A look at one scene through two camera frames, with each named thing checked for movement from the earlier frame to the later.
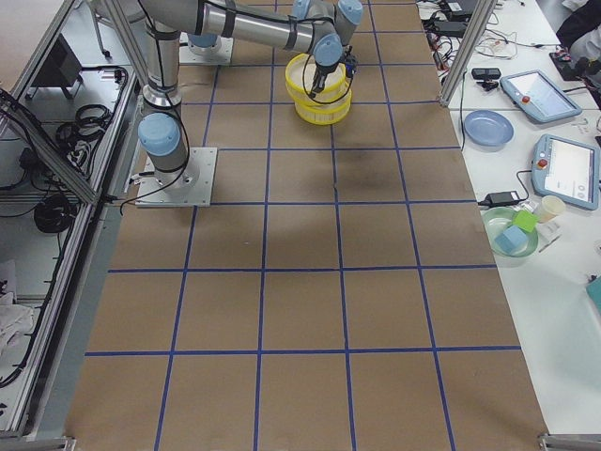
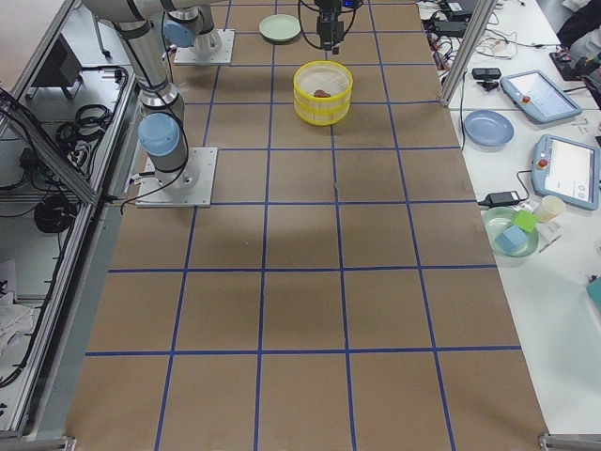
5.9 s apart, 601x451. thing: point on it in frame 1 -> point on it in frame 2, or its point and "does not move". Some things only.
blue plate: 488,131 does not move
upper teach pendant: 539,96 does not move
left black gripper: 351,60 -> 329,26
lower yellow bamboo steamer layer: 325,115 does not move
